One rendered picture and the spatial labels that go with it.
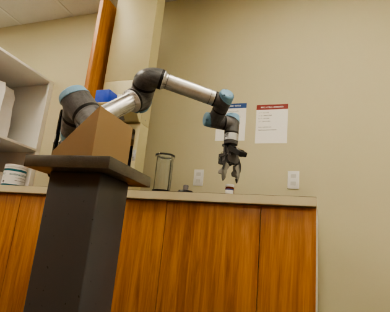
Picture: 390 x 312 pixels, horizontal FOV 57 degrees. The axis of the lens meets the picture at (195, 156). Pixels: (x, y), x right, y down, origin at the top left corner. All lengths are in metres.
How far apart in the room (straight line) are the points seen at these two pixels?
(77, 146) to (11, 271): 1.11
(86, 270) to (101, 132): 0.46
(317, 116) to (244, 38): 0.82
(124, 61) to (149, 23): 0.31
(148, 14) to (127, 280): 1.72
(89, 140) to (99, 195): 0.19
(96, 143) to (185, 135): 1.39
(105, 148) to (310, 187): 1.41
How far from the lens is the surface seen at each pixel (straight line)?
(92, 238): 1.19
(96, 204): 1.20
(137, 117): 2.23
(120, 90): 2.43
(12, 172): 2.47
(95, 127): 1.27
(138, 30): 2.59
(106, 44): 2.70
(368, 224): 2.30
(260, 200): 1.59
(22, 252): 2.19
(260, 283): 1.60
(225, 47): 2.80
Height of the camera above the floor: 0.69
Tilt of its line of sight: 14 degrees up
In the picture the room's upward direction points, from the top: 5 degrees clockwise
